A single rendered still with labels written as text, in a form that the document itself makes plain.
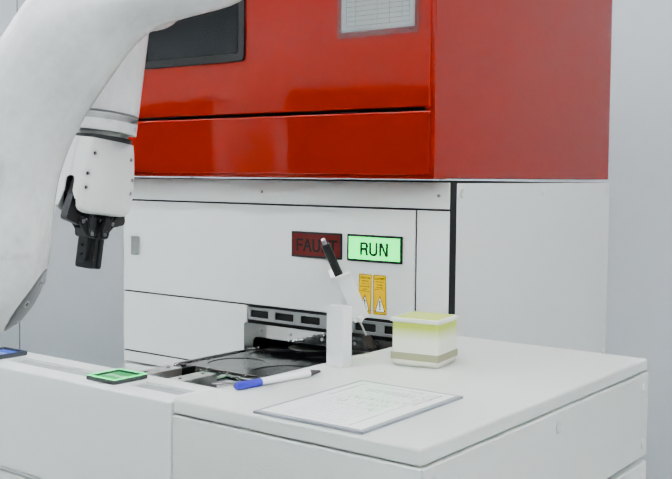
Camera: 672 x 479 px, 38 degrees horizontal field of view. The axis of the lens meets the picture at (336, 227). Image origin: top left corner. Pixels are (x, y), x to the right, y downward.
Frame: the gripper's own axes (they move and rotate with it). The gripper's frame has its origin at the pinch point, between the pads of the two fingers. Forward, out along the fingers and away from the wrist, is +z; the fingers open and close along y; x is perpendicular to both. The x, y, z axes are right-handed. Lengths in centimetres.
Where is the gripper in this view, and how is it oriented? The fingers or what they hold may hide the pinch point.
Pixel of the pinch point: (89, 252)
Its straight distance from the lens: 134.4
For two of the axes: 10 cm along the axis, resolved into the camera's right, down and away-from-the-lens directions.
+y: -5.1, -0.7, -8.6
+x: 8.5, 0.9, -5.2
